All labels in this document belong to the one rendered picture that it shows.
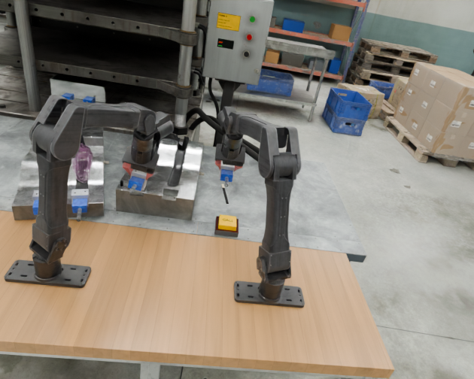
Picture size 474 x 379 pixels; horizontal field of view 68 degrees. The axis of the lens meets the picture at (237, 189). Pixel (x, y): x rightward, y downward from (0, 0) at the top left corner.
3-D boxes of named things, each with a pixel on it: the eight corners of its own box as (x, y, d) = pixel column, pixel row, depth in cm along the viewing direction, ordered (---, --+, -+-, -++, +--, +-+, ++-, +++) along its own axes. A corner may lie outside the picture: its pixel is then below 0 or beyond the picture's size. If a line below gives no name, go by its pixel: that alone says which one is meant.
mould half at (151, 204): (191, 220, 124) (195, 188, 117) (116, 210, 121) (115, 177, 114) (202, 156, 166) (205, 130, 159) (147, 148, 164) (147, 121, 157)
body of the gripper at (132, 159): (127, 149, 112) (129, 132, 106) (159, 158, 113) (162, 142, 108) (121, 164, 108) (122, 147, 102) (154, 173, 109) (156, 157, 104)
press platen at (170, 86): (195, 123, 180) (199, 89, 171) (-74, 83, 169) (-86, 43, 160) (206, 80, 251) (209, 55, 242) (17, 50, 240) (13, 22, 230)
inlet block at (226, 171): (232, 192, 122) (235, 179, 120) (218, 191, 122) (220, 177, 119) (232, 176, 134) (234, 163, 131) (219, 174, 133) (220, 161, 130)
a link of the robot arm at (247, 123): (224, 109, 107) (274, 131, 82) (250, 110, 111) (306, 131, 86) (222, 148, 112) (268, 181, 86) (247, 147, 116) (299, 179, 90)
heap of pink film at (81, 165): (92, 183, 123) (91, 163, 119) (34, 183, 117) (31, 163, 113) (94, 149, 143) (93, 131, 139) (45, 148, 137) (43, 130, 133)
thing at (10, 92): (189, 149, 187) (191, 137, 183) (-71, 111, 176) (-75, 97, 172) (202, 100, 259) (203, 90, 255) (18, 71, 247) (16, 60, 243)
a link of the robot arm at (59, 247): (46, 220, 92) (24, 230, 88) (67, 236, 88) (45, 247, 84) (49, 239, 95) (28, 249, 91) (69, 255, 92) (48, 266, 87)
